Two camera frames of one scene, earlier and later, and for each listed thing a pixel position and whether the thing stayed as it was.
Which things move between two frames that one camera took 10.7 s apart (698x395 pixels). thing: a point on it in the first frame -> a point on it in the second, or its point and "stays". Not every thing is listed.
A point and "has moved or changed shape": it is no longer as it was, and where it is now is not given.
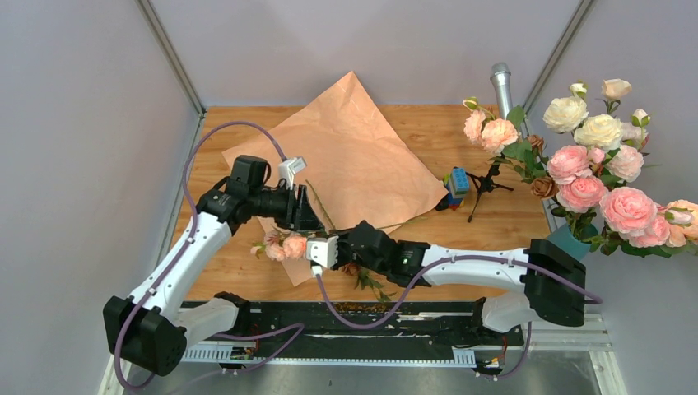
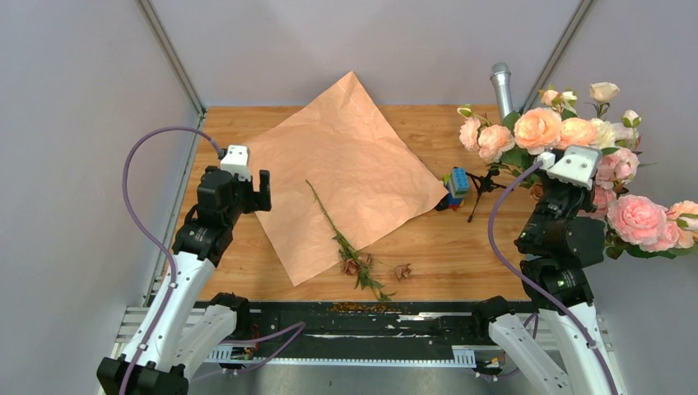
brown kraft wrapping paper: (355, 170) stays
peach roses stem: (278, 245) -> (553, 126)
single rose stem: (613, 89) -> (602, 92)
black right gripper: (341, 262) -> (583, 193)
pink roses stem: (586, 174) has moved or changed shape
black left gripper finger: (307, 218) -> (262, 201)
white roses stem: (570, 113) -> (602, 132)
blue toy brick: (460, 179) stays
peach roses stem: (501, 137) has moved or changed shape
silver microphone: (500, 76) stays
